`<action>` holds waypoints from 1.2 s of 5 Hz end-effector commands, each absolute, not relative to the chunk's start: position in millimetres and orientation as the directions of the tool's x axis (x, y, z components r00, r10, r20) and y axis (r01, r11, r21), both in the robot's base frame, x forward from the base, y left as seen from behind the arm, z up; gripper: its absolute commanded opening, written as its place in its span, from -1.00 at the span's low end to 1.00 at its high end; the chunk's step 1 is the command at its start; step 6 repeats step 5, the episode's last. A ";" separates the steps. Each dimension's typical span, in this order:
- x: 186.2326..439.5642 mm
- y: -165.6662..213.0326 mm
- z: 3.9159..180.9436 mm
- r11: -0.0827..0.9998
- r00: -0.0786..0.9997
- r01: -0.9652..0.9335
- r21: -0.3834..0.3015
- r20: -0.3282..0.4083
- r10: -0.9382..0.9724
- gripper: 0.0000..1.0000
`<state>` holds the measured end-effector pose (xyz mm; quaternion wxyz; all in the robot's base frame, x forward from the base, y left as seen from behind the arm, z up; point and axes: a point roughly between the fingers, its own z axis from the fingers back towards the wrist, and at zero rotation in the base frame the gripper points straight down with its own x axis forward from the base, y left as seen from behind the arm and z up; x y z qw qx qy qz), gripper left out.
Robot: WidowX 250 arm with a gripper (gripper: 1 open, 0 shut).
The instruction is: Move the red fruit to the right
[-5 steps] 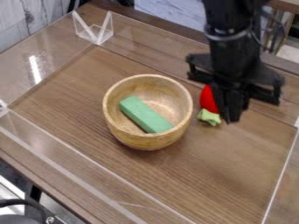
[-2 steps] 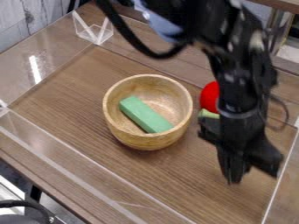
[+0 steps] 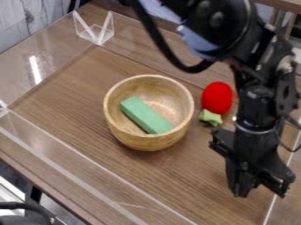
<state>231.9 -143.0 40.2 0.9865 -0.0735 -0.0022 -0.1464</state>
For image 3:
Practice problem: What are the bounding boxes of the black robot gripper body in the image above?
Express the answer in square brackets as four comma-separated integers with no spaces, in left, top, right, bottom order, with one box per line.
[208,127,295,198]

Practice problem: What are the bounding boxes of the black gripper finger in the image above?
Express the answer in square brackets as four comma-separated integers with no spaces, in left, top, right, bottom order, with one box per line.
[226,157,244,197]
[240,171,259,198]

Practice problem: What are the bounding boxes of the red plush fruit green leaves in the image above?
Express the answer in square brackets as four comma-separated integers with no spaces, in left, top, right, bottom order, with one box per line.
[199,82,232,127]

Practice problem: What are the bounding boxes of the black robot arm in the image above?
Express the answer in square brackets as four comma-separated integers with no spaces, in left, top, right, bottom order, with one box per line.
[160,0,301,197]

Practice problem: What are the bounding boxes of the green rectangular block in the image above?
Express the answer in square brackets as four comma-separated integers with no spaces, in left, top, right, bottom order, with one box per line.
[120,96,175,134]

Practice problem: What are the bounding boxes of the wooden bowl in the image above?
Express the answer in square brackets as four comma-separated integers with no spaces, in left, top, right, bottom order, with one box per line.
[102,75,193,151]

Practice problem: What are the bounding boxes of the black cable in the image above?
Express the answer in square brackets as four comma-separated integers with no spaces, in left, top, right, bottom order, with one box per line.
[116,0,220,75]

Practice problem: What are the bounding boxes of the black table leg bracket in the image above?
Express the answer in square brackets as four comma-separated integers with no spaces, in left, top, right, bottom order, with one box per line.
[24,184,68,225]

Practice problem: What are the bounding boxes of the clear acrylic corner bracket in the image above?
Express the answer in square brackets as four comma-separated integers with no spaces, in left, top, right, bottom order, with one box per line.
[72,11,113,46]

